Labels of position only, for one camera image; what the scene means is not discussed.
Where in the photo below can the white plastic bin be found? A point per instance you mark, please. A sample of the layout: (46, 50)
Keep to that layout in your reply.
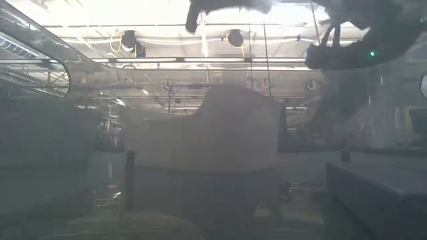
(207, 133)

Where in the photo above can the dark smoked plastic bin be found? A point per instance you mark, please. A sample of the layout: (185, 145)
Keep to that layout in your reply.
(50, 160)

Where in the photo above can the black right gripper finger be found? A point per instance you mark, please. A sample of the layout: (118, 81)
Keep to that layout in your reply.
(194, 16)

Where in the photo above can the black hanging ceiling device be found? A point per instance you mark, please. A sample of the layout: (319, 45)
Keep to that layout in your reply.
(235, 37)
(128, 40)

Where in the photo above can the black metal rack frame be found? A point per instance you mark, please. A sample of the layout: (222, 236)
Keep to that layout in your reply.
(187, 86)

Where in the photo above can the long ceiling light strip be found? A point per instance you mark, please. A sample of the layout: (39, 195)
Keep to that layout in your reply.
(150, 60)

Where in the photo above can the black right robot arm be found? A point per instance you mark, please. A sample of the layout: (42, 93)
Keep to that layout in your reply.
(393, 36)

